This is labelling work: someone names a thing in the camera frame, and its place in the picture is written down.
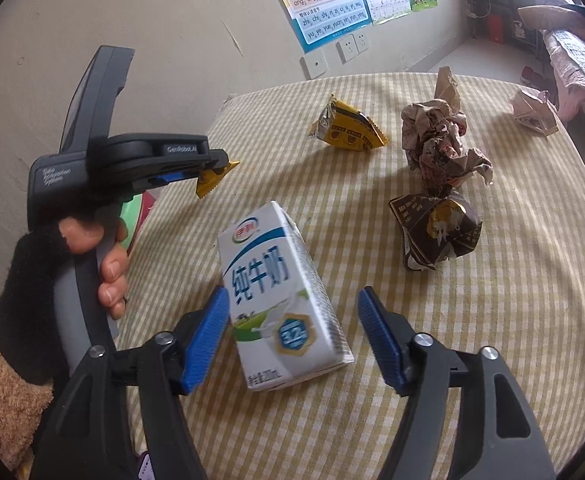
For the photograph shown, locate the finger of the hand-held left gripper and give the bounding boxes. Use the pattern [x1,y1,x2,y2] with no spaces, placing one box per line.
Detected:
[153,136,230,171]
[142,167,206,192]

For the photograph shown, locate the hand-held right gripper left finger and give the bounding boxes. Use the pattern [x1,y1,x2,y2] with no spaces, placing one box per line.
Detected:
[27,286,230,480]

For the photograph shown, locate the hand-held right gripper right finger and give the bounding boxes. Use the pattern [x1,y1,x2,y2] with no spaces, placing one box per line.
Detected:
[357,286,558,480]

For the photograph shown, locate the yellow snack wrapper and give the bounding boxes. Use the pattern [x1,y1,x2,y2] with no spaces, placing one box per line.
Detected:
[195,160,240,200]
[307,94,389,150]

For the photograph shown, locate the green rimmed red trash bin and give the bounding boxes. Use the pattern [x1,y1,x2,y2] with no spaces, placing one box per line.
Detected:
[116,190,162,261]

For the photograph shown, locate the white milk carton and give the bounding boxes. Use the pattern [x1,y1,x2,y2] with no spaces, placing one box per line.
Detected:
[216,201,356,392]

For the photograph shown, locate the person's left forearm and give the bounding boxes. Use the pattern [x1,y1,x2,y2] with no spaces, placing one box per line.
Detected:
[0,294,56,480]

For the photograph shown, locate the person's left hand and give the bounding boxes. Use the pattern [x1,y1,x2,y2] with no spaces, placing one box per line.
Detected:
[0,210,129,386]

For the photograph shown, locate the checked tablecloth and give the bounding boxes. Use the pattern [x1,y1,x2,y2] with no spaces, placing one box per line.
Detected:
[115,71,585,480]

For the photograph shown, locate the brown crumpled wrapper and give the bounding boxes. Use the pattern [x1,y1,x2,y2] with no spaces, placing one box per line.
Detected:
[389,191,483,273]

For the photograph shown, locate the large crumpled paper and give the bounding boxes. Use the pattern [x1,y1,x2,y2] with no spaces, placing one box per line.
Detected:
[401,66,494,192]

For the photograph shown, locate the small crumpled pinkish paper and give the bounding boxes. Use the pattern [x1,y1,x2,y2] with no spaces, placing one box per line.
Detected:
[509,87,561,136]

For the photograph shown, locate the red slippers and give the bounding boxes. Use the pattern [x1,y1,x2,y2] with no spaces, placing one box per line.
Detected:
[520,66,546,88]

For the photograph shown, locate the pink bed sheet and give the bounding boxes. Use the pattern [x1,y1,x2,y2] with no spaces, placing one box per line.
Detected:
[557,75,585,122]

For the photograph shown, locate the tan pillow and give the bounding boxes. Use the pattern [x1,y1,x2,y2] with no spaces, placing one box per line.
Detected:
[517,5,585,33]

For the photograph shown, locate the single white wall socket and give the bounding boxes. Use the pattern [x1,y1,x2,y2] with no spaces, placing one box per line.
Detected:
[300,52,329,80]

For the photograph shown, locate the blue wall poster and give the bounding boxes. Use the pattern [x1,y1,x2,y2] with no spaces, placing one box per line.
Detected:
[261,0,374,54]

